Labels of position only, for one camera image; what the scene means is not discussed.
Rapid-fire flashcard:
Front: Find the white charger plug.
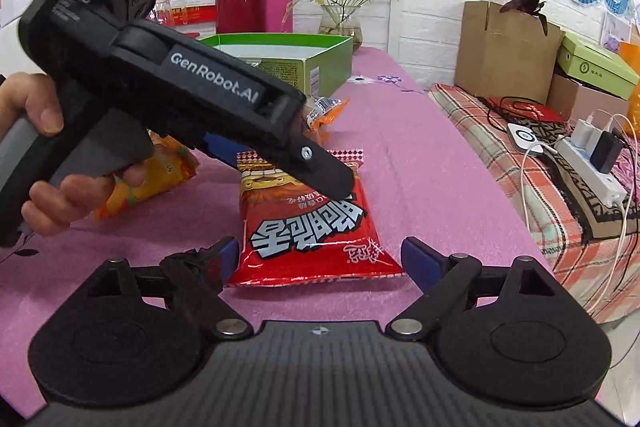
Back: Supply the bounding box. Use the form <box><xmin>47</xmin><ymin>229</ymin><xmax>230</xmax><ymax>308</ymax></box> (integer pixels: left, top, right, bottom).
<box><xmin>569</xmin><ymin>117</ymin><xmax>597</xmax><ymax>148</ymax></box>

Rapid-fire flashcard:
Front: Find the white power strip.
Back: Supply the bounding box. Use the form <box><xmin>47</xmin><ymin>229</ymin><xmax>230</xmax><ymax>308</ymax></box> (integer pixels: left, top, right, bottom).
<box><xmin>554</xmin><ymin>136</ymin><xmax>629</xmax><ymax>208</ymax></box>

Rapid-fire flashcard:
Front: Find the glass vase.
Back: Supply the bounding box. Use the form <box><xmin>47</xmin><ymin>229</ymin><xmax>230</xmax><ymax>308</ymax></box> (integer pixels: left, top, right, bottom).
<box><xmin>318</xmin><ymin>3</ymin><xmax>362</xmax><ymax>52</ymax></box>

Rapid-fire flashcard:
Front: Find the plaid blanket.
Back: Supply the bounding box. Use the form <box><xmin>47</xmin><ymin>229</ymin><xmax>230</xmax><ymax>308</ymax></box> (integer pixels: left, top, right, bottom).
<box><xmin>427</xmin><ymin>82</ymin><xmax>640</xmax><ymax>326</ymax></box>

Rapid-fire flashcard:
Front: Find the black patterned cloth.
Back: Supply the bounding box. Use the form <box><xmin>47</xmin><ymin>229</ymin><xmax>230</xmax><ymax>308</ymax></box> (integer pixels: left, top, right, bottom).
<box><xmin>542</xmin><ymin>146</ymin><xmax>640</xmax><ymax>244</ymax></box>

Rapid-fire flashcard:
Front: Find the green shoe box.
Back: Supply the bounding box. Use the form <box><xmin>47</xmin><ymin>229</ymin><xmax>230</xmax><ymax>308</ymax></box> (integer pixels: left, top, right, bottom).
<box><xmin>555</xmin><ymin>31</ymin><xmax>640</xmax><ymax>102</ymax></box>

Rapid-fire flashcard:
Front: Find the low brown cardboard box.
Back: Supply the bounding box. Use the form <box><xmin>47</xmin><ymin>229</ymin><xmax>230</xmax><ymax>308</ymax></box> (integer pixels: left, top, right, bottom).
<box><xmin>545</xmin><ymin>74</ymin><xmax>634</xmax><ymax>124</ymax></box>

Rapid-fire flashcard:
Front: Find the black charger plug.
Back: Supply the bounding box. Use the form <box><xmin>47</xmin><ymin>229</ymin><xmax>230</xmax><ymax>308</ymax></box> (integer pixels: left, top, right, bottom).
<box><xmin>590</xmin><ymin>130</ymin><xmax>624</xmax><ymax>174</ymax></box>

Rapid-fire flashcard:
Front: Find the tall brown cardboard box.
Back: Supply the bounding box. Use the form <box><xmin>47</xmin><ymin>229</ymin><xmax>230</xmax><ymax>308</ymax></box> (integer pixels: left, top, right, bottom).
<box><xmin>453</xmin><ymin>0</ymin><xmax>566</xmax><ymax>106</ymax></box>

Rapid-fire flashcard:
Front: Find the green cardboard box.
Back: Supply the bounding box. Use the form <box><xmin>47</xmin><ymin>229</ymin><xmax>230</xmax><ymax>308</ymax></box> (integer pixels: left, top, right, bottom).
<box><xmin>197</xmin><ymin>33</ymin><xmax>355</xmax><ymax>98</ymax></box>

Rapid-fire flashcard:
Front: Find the glass mug with label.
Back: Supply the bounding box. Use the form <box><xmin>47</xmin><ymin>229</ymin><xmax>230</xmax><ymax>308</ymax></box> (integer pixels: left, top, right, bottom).
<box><xmin>155</xmin><ymin>0</ymin><xmax>189</xmax><ymax>28</ymax></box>

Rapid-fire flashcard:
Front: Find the orange bag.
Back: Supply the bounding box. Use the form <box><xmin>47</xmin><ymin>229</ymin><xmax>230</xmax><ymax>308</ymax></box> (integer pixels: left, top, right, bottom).
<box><xmin>619</xmin><ymin>39</ymin><xmax>640</xmax><ymax>74</ymax></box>

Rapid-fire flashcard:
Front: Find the white cable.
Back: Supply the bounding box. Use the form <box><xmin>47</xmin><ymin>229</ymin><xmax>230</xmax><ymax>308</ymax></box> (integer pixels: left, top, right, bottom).
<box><xmin>519</xmin><ymin>111</ymin><xmax>637</xmax><ymax>314</ymax></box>

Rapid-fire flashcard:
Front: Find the red flat pouch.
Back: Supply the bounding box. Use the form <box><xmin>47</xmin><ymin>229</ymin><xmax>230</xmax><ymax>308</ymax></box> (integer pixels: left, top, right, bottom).
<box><xmin>487</xmin><ymin>96</ymin><xmax>566</xmax><ymax>126</ymax></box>

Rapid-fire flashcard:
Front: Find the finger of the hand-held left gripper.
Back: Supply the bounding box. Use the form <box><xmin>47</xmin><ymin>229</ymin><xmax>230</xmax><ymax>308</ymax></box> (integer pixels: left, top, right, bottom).
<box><xmin>239</xmin><ymin>133</ymin><xmax>357</xmax><ymax>202</ymax></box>
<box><xmin>201</xmin><ymin>131</ymin><xmax>252</xmax><ymax>172</ymax></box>

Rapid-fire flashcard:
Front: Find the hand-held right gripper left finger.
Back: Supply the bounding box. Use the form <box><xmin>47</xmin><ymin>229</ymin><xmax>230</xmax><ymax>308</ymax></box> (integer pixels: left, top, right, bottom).
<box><xmin>82</xmin><ymin>235</ymin><xmax>254</xmax><ymax>341</ymax></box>

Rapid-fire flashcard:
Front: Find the small orange snack packet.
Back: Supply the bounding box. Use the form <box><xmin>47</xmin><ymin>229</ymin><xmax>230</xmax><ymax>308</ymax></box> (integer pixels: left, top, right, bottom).
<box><xmin>304</xmin><ymin>96</ymin><xmax>351</xmax><ymax>144</ymax></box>

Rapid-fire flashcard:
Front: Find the person's left hand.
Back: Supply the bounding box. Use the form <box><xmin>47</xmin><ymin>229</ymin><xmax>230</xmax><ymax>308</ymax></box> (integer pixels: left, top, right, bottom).
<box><xmin>0</xmin><ymin>73</ymin><xmax>149</xmax><ymax>238</ymax></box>

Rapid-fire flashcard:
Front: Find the red snack packet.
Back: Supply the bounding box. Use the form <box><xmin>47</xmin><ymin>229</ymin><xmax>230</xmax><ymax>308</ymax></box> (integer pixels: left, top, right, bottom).
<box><xmin>225</xmin><ymin>149</ymin><xmax>407</xmax><ymax>288</ymax></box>

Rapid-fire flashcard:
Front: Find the white round-faced device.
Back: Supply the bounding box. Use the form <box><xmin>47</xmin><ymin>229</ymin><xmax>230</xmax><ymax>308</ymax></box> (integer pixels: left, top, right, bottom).
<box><xmin>505</xmin><ymin>122</ymin><xmax>546</xmax><ymax>156</ymax></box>

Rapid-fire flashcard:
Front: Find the black cable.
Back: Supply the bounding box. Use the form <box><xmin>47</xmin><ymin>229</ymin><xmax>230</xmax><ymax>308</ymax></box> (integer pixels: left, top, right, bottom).
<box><xmin>479</xmin><ymin>96</ymin><xmax>532</xmax><ymax>128</ymax></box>

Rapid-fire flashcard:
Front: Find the pink insulated bottle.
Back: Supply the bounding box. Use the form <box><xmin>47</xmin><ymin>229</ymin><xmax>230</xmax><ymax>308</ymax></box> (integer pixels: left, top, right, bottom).
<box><xmin>257</xmin><ymin>0</ymin><xmax>295</xmax><ymax>34</ymax></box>

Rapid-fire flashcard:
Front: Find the pink tablecloth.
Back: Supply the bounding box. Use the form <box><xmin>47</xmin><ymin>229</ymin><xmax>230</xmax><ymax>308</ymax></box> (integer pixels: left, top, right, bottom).
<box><xmin>0</xmin><ymin>46</ymin><xmax>557</xmax><ymax>419</ymax></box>

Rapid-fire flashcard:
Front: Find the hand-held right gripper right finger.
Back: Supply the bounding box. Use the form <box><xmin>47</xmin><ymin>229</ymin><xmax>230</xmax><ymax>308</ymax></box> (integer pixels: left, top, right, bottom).
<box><xmin>387</xmin><ymin>235</ymin><xmax>558</xmax><ymax>341</ymax></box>

